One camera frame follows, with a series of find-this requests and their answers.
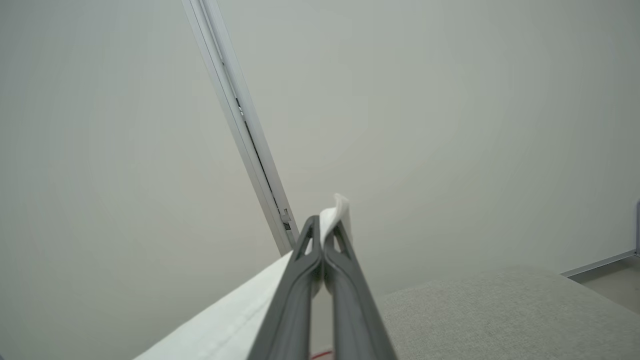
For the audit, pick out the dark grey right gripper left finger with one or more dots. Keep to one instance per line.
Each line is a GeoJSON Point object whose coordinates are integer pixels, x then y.
{"type": "Point", "coordinates": [290, 310]}

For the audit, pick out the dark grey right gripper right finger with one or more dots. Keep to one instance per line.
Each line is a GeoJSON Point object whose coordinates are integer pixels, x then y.
{"type": "Point", "coordinates": [355, 315]}

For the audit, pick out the red shorts with white stripe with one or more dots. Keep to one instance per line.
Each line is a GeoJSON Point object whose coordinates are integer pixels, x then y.
{"type": "Point", "coordinates": [235, 320]}

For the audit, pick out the grey metal frame post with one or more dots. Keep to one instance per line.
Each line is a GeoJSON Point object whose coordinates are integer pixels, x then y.
{"type": "Point", "coordinates": [235, 90]}

